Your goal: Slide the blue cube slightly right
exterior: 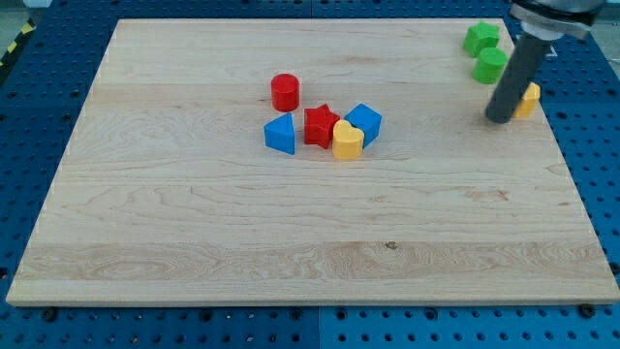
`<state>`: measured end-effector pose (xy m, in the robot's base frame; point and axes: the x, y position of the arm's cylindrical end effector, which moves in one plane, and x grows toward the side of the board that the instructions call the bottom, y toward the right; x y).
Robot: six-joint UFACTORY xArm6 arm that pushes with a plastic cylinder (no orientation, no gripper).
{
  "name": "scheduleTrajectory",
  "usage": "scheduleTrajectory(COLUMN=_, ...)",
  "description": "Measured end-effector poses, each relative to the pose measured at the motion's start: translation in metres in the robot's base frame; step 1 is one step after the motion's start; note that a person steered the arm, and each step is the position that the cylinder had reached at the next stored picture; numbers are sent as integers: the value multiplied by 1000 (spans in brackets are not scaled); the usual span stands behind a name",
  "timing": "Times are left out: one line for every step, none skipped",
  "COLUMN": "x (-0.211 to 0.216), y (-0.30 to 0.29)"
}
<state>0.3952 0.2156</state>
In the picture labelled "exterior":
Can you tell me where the green star block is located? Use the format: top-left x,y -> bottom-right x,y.
463,20 -> 500,58

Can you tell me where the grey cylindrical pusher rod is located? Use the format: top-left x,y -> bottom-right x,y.
484,32 -> 553,124

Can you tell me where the black bolt left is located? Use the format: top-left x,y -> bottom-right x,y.
41,307 -> 58,322

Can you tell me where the yellow black hazard tape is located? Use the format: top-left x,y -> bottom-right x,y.
1,17 -> 37,69

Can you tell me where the blue cube block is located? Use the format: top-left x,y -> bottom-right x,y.
344,104 -> 383,148

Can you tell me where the yellow heart block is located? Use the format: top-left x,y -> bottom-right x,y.
332,119 -> 364,160

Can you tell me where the red star block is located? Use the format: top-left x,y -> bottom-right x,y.
304,104 -> 340,149

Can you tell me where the blue triangle block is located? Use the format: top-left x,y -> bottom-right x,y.
263,112 -> 295,155

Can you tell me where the black bolt right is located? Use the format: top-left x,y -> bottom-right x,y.
577,303 -> 597,319

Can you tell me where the wooden board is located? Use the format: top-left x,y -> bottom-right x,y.
7,18 -> 619,307

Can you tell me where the green cylinder block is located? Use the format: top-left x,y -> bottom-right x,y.
472,48 -> 508,84

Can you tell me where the black bolt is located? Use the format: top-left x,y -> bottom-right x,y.
577,303 -> 597,319
41,307 -> 58,322

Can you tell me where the red cylinder block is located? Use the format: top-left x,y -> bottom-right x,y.
270,74 -> 300,111

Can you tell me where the silver black robot wrist flange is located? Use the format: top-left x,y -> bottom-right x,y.
510,0 -> 606,41

